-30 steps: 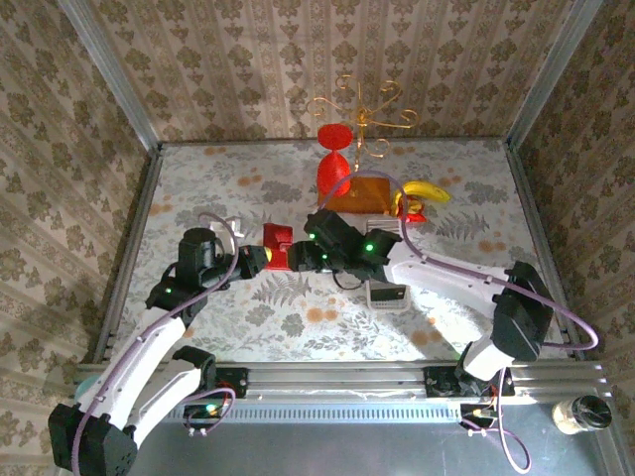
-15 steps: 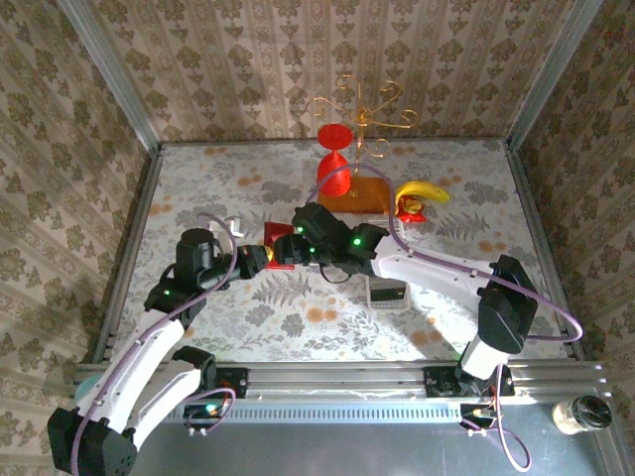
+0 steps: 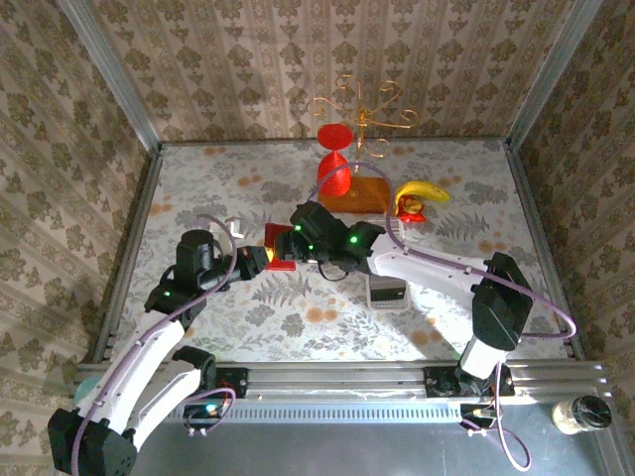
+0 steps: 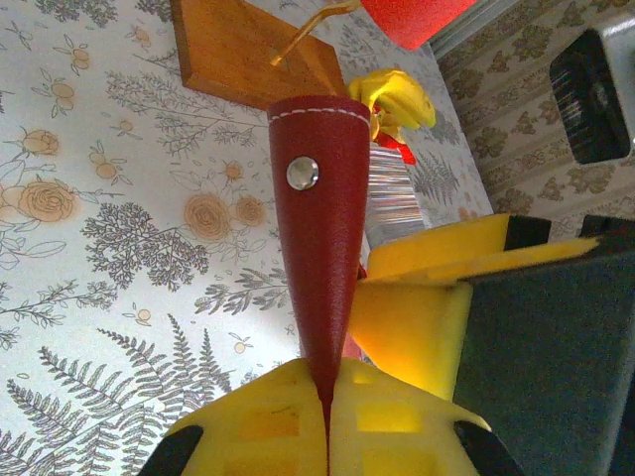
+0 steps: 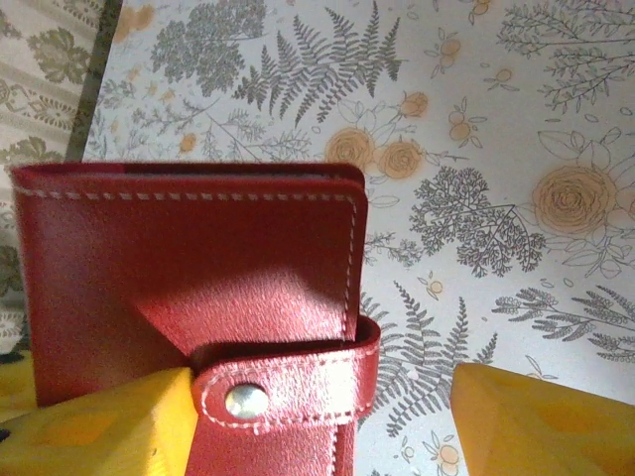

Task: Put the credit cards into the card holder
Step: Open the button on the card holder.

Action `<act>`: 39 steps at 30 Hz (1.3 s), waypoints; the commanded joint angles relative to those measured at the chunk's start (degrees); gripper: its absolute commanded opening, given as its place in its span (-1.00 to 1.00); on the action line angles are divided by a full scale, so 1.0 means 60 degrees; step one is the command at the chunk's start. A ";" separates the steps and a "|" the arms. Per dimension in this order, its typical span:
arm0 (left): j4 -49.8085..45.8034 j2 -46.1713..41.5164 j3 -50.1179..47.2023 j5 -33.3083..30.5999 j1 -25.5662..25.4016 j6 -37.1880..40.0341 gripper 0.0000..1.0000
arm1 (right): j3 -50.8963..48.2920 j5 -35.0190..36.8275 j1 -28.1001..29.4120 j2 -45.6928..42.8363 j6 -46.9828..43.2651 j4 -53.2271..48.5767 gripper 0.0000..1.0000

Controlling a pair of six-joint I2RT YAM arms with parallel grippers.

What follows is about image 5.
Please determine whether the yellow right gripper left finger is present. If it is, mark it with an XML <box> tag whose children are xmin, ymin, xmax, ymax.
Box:
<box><xmin>0</xmin><ymin>365</ymin><xmax>200</xmax><ymax>476</ymax></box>

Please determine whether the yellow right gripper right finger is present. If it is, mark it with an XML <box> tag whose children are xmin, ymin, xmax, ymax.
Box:
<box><xmin>448</xmin><ymin>363</ymin><xmax>635</xmax><ymax>476</ymax></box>

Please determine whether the red leather card holder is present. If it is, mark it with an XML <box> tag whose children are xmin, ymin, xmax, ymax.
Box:
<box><xmin>9</xmin><ymin>162</ymin><xmax>382</xmax><ymax>476</ymax></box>

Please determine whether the floral table cover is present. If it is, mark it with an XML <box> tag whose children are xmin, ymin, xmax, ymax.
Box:
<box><xmin>81</xmin><ymin>0</ymin><xmax>635</xmax><ymax>476</ymax></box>

